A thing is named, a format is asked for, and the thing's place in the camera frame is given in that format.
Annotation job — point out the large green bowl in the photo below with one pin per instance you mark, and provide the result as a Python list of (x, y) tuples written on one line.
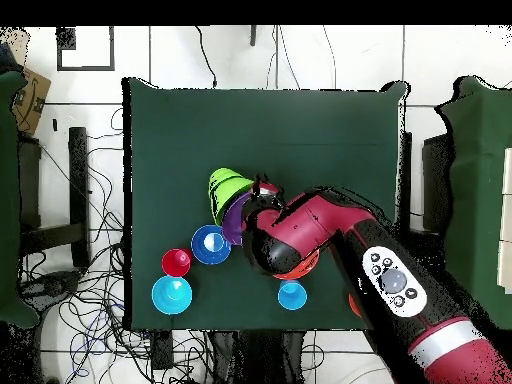
[(230, 196)]

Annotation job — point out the purple bowl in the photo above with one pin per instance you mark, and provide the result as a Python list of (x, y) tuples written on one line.
[(232, 224)]

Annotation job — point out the dark blue bowl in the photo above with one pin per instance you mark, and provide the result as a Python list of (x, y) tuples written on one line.
[(210, 244)]

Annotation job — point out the wide orange bowl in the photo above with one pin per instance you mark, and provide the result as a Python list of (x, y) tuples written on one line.
[(302, 270)]

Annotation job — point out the light blue cup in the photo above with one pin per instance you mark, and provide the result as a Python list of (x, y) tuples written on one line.
[(292, 296)]

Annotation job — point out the red cup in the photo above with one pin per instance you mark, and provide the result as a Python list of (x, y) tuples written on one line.
[(176, 262)]

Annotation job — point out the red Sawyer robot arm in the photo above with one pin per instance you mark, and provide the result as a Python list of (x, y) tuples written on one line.
[(312, 228)]

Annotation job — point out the dark green tablecloth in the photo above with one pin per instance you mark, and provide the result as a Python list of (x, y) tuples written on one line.
[(340, 132)]

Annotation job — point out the light blue bowl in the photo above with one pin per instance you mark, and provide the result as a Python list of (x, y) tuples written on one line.
[(172, 295)]

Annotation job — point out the deep orange bowl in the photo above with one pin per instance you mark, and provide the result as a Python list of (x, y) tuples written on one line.
[(354, 306)]

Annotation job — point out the black metal stand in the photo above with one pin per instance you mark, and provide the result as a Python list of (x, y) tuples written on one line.
[(78, 180), (438, 184)]

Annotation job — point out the black box on floor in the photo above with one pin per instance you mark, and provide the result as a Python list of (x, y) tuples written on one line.
[(162, 350)]

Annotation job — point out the green cloth side table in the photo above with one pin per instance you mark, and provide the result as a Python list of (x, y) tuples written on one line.
[(476, 180), (8, 200)]

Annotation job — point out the grey machine base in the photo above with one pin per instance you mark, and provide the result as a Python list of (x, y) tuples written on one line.
[(52, 284)]

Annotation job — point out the cardboard box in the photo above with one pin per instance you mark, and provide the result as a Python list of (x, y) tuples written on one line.
[(30, 104)]

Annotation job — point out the black post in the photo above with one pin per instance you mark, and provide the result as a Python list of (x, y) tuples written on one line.
[(253, 36)]

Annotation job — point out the black square frame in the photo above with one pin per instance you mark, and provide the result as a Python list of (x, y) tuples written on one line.
[(112, 48)]

